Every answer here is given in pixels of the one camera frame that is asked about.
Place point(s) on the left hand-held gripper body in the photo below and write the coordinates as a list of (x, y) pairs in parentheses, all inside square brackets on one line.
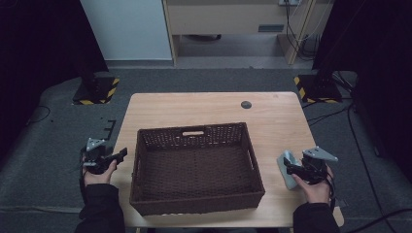
[(95, 157)]

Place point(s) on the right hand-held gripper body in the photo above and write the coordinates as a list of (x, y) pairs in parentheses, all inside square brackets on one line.
[(314, 168)]

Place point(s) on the brown woven basket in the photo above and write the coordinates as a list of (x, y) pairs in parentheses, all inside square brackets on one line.
[(194, 174)]

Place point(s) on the person's left hand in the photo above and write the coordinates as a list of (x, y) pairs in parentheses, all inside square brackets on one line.
[(98, 179)]

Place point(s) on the person's right hand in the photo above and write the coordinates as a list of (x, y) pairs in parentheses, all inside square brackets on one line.
[(317, 192)]

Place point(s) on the black tape marks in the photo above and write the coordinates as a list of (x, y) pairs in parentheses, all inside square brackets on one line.
[(111, 124)]

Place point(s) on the black stand base striped edges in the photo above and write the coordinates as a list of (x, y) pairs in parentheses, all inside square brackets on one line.
[(317, 89), (97, 90)]

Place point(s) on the dark round table grommet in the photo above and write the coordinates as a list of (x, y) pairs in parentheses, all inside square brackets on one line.
[(246, 104)]

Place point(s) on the black curtain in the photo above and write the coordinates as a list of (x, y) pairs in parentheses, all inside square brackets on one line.
[(379, 64), (39, 64)]

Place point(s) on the white cabinet panel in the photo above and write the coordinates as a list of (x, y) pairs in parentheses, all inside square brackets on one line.
[(129, 29)]

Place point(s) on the white power strip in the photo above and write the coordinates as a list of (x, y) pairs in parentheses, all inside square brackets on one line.
[(289, 2)]

